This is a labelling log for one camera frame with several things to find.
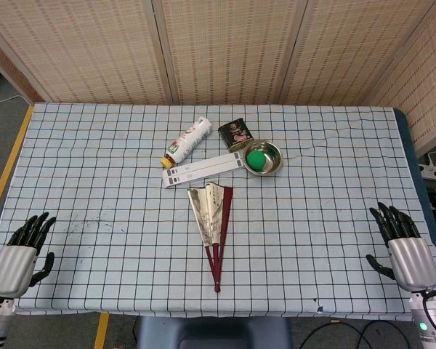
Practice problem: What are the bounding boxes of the white plastic bottle, yellow cap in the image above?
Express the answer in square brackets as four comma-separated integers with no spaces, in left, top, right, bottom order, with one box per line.
[161,116,214,170]

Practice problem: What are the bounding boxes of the dark rectangular tin can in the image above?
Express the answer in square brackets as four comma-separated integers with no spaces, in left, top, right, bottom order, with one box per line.
[217,118,255,153]

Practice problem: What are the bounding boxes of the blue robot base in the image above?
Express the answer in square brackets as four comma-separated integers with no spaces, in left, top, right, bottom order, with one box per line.
[136,316,292,349]

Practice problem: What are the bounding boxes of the bamboo folding screen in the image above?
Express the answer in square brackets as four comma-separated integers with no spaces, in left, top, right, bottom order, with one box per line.
[0,0,436,153]

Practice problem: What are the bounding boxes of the folding paper fan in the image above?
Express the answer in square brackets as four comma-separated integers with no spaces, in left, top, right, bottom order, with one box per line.
[187,181,235,294]

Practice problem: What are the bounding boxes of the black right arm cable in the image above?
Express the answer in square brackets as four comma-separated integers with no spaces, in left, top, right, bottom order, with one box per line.
[421,289,436,330]

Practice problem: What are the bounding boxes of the white floor cable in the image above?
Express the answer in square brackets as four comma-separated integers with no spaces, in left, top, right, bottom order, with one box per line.
[0,95,25,109]

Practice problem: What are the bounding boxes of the stainless steel bowl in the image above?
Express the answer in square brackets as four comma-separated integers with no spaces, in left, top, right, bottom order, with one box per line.
[242,140,283,177]

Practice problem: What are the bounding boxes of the light blue checked tablecloth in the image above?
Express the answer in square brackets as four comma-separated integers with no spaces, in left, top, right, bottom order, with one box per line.
[0,103,436,323]

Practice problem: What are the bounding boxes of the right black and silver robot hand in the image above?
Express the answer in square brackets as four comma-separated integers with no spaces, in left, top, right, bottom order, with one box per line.
[366,201,436,292]

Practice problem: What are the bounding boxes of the black floor cable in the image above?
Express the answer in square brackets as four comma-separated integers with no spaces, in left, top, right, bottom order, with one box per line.
[297,318,422,349]

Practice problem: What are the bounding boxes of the white folded stand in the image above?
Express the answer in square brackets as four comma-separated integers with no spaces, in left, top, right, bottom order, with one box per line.
[161,151,246,189]

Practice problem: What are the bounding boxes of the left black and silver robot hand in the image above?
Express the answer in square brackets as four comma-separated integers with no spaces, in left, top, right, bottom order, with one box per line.
[0,212,57,297]

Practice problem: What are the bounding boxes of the green ball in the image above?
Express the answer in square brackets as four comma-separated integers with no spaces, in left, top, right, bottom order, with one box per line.
[246,151,267,172]

